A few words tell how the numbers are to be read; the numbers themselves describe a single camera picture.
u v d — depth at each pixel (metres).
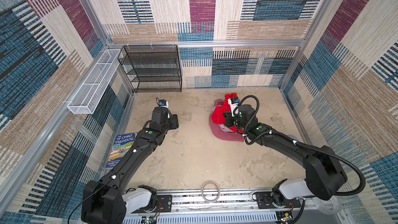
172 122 0.73
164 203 0.73
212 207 0.73
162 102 0.71
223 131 0.95
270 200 0.73
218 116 0.94
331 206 0.72
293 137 0.94
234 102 0.74
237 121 0.73
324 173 0.42
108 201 0.38
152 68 1.08
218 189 0.77
